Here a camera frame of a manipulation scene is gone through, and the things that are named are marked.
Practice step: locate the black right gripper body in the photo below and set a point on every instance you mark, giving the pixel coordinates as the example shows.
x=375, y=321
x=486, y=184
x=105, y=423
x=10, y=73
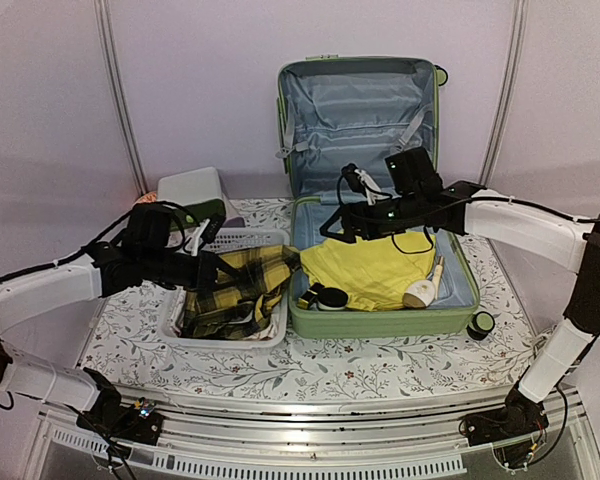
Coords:
x=407, y=216

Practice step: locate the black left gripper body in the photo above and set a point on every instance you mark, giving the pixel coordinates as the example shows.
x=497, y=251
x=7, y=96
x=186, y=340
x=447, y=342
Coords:
x=158, y=269

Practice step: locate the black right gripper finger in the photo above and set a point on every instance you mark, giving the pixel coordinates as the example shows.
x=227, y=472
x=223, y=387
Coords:
x=339, y=227
x=360, y=181

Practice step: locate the green hard-shell suitcase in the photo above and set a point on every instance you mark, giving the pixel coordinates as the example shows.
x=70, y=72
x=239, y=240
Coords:
x=381, y=114

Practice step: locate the white perforated plastic basket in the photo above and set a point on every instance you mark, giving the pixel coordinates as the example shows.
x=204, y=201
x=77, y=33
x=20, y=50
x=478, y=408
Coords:
x=172, y=307

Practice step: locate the yellow black plaid cloth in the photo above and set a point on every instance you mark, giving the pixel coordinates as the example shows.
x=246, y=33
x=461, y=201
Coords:
x=240, y=307

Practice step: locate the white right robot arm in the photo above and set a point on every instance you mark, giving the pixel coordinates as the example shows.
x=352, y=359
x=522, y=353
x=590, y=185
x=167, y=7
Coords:
x=467, y=208

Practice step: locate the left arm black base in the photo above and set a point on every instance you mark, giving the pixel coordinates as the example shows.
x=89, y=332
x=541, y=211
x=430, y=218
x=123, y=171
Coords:
x=138, y=422

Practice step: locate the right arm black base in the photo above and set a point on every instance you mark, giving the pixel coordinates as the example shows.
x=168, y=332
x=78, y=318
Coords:
x=517, y=417

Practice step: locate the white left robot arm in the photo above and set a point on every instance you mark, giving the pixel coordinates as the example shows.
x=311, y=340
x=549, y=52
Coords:
x=148, y=243

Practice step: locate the white green drawer box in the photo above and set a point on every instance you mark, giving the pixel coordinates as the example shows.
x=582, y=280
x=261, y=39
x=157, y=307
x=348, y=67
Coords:
x=198, y=191

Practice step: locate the purple drawer box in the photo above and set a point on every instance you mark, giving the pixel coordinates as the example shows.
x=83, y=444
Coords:
x=235, y=222

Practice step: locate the yellow garment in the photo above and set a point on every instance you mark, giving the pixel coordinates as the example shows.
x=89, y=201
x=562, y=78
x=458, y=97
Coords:
x=374, y=274

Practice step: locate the floral white table mat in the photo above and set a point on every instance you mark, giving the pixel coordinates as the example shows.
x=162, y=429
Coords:
x=126, y=348

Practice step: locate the black lidded round jar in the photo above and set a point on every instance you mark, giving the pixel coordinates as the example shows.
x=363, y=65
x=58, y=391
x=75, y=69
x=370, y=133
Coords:
x=332, y=299

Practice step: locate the cream round bottle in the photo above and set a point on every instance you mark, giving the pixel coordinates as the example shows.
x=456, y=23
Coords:
x=422, y=293

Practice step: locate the small dark tube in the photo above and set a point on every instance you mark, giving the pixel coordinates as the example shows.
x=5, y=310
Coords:
x=309, y=297

